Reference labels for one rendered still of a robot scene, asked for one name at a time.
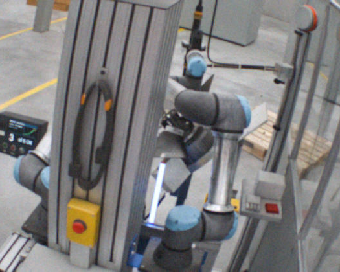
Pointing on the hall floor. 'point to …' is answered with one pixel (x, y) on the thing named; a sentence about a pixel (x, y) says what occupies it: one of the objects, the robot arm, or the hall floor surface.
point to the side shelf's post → (244, 245)
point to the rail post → (210, 262)
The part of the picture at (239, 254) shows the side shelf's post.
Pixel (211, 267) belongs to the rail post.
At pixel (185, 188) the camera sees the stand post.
